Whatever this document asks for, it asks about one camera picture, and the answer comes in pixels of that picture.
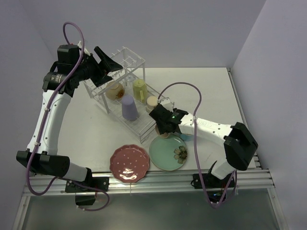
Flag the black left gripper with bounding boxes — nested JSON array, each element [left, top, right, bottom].
[[73, 47, 122, 87]]

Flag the beige cup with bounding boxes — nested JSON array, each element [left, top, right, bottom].
[[155, 126, 170, 138]]

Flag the clear faceted drinking glass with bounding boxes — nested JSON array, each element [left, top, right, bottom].
[[126, 75, 136, 84]]

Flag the light blue mug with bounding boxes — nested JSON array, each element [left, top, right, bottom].
[[179, 134, 193, 141]]

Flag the small metal cup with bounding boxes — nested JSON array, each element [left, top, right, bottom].
[[146, 96, 158, 113]]

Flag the beige floral ceramic bowl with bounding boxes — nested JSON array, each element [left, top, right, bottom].
[[106, 82, 125, 100]]

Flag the pale yellow mug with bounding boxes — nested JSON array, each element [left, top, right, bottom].
[[132, 79, 148, 103]]

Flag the lavender cup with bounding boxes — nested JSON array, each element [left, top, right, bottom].
[[121, 95, 139, 121]]

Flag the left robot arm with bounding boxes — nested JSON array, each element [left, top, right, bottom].
[[16, 44, 123, 191]]

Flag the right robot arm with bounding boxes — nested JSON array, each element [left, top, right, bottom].
[[149, 104, 259, 187]]

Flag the mint green floral plate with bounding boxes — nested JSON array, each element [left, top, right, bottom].
[[149, 135, 188, 171]]

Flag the pink polka dot plate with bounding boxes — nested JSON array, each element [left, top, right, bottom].
[[109, 144, 150, 184]]

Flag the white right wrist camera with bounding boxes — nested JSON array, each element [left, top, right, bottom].
[[157, 97, 175, 112]]

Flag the white wire dish rack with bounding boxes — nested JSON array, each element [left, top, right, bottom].
[[84, 47, 155, 143]]

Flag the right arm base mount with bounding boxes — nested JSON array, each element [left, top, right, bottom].
[[202, 167, 237, 204]]

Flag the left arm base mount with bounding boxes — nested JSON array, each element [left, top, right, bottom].
[[65, 177, 110, 207]]

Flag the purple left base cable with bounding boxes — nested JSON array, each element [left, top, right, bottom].
[[76, 189, 110, 212]]

